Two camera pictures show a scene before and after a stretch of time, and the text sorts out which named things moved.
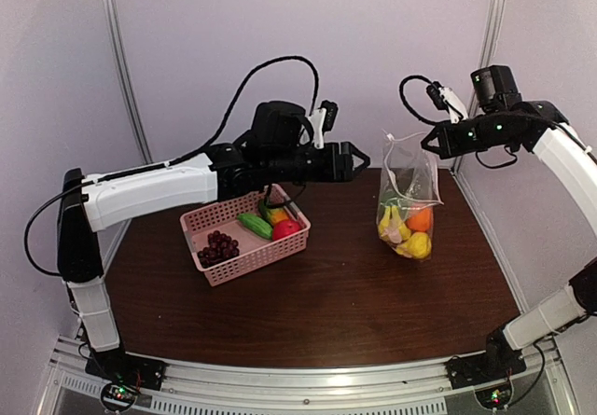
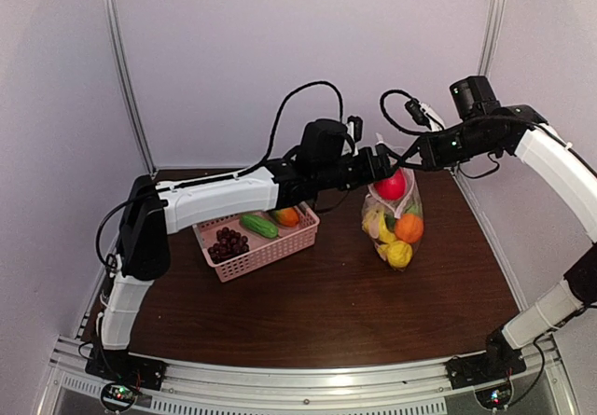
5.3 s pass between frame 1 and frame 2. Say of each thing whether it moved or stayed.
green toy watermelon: moved
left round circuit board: stayed
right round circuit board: stayed
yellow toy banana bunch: moved
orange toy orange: moved
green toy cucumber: stayed
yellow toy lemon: moved
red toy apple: moved
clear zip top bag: moved
